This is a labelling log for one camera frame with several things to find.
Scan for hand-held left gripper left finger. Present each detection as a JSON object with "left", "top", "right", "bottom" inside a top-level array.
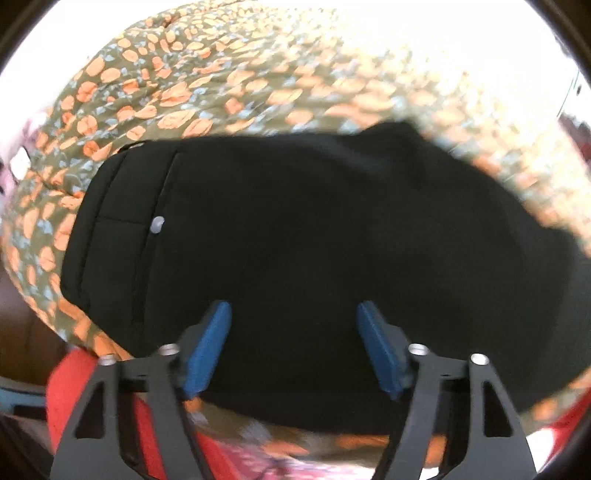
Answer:
[{"left": 50, "top": 300, "right": 232, "bottom": 480}]

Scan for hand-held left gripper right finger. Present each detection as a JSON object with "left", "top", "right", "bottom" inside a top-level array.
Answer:
[{"left": 356, "top": 300, "right": 539, "bottom": 480}]

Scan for black pants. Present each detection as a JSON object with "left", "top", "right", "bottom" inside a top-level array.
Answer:
[{"left": 60, "top": 121, "right": 585, "bottom": 435}]

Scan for red patterned rug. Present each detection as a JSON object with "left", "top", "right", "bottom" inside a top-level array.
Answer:
[{"left": 198, "top": 434, "right": 384, "bottom": 480}]

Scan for red fluffy cloth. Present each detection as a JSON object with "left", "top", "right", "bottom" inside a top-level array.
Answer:
[{"left": 46, "top": 348, "right": 232, "bottom": 480}]

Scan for wooden nightstand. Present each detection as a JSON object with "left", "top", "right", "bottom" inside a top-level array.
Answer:
[{"left": 0, "top": 286, "right": 70, "bottom": 384}]

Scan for floral orange green bedspread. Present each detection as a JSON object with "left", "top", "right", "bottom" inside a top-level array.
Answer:
[{"left": 0, "top": 2, "right": 591, "bottom": 467}]

